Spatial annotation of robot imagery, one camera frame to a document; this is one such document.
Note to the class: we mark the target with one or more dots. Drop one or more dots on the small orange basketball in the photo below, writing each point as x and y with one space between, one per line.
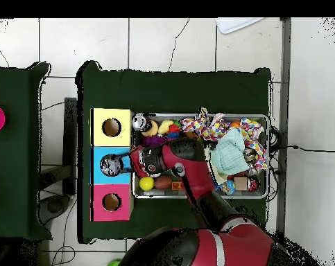
235 124

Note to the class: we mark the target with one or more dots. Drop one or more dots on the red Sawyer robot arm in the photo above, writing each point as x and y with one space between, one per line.
189 166

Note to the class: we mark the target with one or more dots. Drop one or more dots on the lime green bowl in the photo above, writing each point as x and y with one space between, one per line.
113 265

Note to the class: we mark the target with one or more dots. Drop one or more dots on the dark green side table cloth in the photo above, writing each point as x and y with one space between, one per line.
14 83

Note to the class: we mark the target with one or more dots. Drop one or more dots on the white tray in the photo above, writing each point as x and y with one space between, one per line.
233 25

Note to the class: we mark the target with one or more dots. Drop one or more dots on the purple spiky ball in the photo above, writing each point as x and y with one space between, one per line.
153 141

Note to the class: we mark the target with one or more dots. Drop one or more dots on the mint waffle cloth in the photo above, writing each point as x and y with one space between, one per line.
231 155

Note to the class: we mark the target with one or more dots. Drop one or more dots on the black and white can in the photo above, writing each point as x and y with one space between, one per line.
139 122

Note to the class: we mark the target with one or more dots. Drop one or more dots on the smooth yellow ball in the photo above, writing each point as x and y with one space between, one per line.
147 183

